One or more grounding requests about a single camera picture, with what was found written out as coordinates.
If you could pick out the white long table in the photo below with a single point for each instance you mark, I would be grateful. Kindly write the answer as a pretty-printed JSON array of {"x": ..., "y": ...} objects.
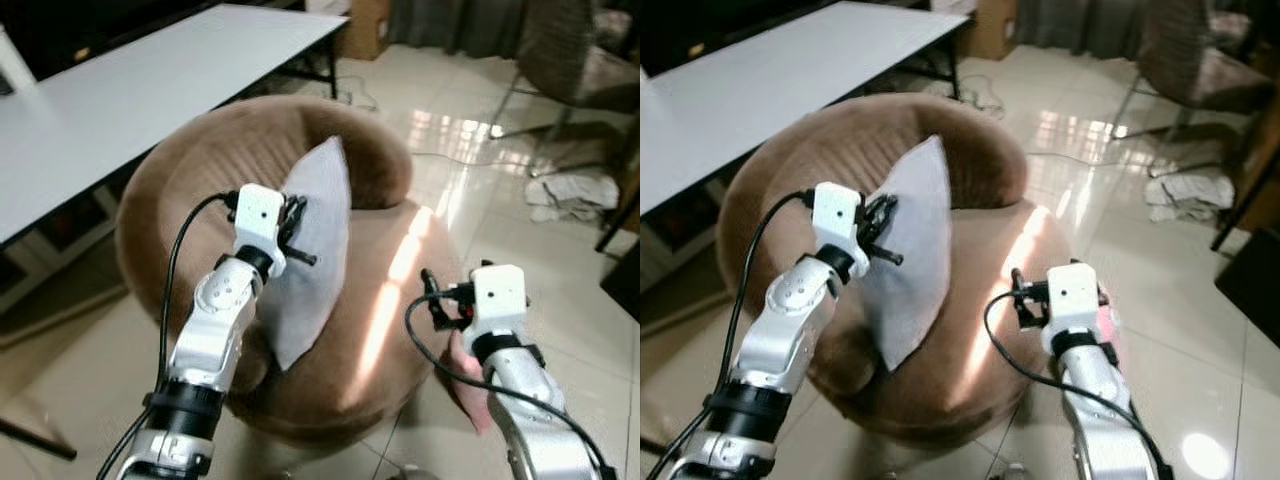
[
  {"x": 150, "y": 90},
  {"x": 780, "y": 80}
]

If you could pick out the black furniture piece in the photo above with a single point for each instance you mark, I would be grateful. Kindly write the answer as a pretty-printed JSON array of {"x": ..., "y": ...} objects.
[{"x": 1250, "y": 290}]

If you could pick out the tall cardboard box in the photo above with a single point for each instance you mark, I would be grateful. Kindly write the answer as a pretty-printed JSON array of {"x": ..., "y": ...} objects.
[
  {"x": 365, "y": 30},
  {"x": 990, "y": 30}
]

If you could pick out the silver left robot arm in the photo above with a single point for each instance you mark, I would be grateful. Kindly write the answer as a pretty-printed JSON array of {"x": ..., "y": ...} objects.
[
  {"x": 215, "y": 330},
  {"x": 790, "y": 335}
]

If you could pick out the pink cloth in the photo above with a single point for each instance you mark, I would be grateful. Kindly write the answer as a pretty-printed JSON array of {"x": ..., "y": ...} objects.
[
  {"x": 468, "y": 385},
  {"x": 1108, "y": 320}
]

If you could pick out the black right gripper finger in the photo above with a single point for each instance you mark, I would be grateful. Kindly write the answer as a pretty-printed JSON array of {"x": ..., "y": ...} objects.
[
  {"x": 1017, "y": 281},
  {"x": 1023, "y": 314},
  {"x": 429, "y": 281},
  {"x": 440, "y": 314}
]

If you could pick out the white low shelf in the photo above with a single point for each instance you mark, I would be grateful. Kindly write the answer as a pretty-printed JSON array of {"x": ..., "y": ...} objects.
[
  {"x": 690, "y": 230},
  {"x": 60, "y": 245}
]

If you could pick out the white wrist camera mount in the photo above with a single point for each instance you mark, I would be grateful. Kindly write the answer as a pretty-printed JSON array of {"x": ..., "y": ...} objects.
[
  {"x": 838, "y": 212},
  {"x": 498, "y": 295},
  {"x": 258, "y": 215},
  {"x": 1072, "y": 295}
]

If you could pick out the brown round sofa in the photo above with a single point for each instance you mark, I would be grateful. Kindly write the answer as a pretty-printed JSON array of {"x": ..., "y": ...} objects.
[
  {"x": 970, "y": 340},
  {"x": 390, "y": 330}
]

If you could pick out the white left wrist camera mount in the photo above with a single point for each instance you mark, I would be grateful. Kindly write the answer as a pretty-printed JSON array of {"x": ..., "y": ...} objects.
[
  {"x": 258, "y": 215},
  {"x": 838, "y": 212}
]

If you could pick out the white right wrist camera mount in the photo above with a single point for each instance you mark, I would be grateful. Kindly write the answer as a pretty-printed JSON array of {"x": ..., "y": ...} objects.
[
  {"x": 1072, "y": 295},
  {"x": 498, "y": 295}
]

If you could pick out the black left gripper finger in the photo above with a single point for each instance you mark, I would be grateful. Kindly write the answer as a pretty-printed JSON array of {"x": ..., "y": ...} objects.
[
  {"x": 303, "y": 257},
  {"x": 885, "y": 204},
  {"x": 297, "y": 204},
  {"x": 890, "y": 257}
]

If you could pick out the crumpled white cloth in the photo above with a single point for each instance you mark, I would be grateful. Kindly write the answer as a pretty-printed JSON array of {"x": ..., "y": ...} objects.
[
  {"x": 575, "y": 190},
  {"x": 1195, "y": 190}
]

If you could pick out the grey square pillow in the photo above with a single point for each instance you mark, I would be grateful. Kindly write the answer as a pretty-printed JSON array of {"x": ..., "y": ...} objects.
[
  {"x": 915, "y": 250},
  {"x": 320, "y": 230}
]

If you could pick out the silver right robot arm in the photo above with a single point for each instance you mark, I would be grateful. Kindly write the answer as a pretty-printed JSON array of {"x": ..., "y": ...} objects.
[
  {"x": 1095, "y": 400},
  {"x": 530, "y": 400}
]

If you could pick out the brown wicker chair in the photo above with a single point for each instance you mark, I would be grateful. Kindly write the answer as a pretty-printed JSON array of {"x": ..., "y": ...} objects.
[
  {"x": 1190, "y": 60},
  {"x": 570, "y": 50}
]

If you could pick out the grey curtain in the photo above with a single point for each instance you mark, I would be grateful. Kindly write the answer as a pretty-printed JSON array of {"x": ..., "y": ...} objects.
[
  {"x": 1080, "y": 20},
  {"x": 450, "y": 25}
]

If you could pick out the black metal table foot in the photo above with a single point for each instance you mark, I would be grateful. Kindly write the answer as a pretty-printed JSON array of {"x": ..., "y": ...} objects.
[
  {"x": 650, "y": 446},
  {"x": 40, "y": 438}
]

